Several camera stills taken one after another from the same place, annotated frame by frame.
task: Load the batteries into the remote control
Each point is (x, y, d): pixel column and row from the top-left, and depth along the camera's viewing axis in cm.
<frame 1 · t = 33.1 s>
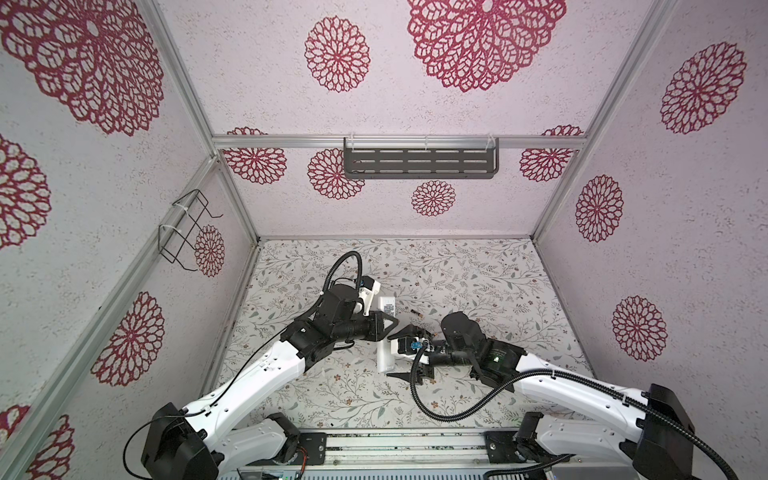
left hand: (395, 327, 73), fingers closed
right hand: (389, 348, 69), fingers open
white remote control: (384, 355, 70), point 21 cm above the table

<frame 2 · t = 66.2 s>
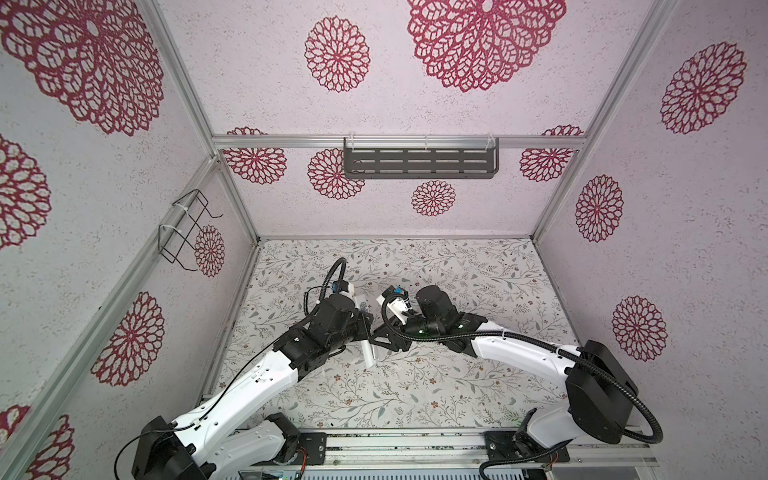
left hand: (370, 322, 78), fingers closed
right hand: (371, 333, 74), fingers open
white remote control: (368, 353, 74), point 17 cm above the table

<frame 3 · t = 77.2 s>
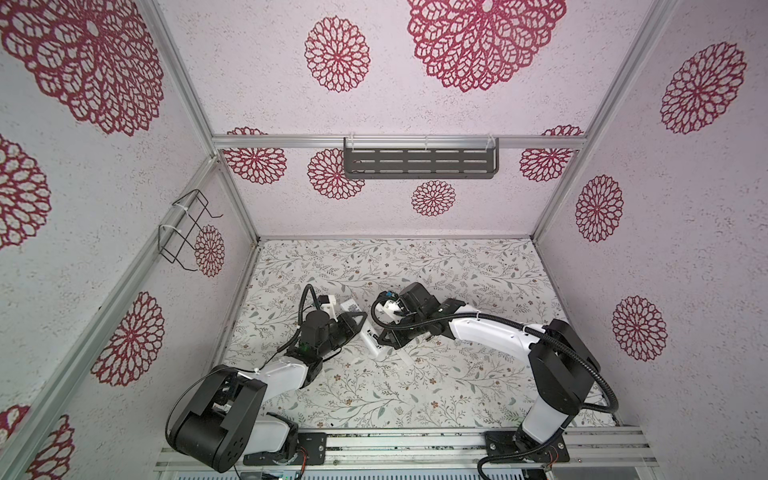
left hand: (367, 319, 86), fingers closed
right hand: (378, 336, 82), fingers closed
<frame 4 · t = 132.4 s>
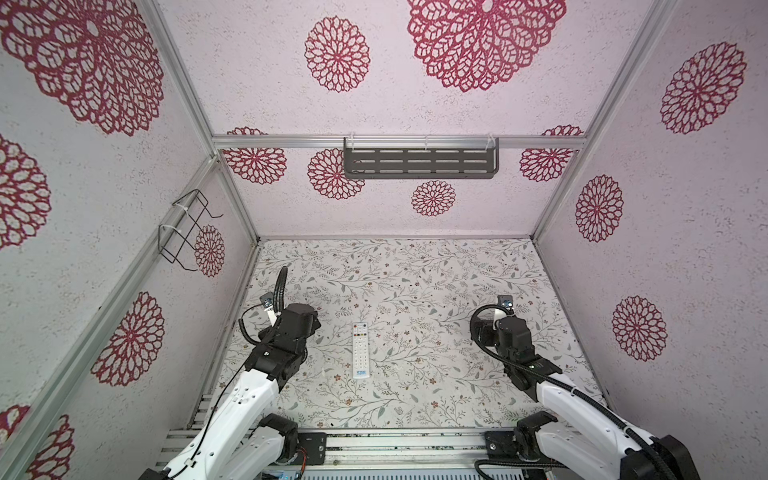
left hand: (292, 322, 81), fingers open
right hand: (491, 313, 85), fingers open
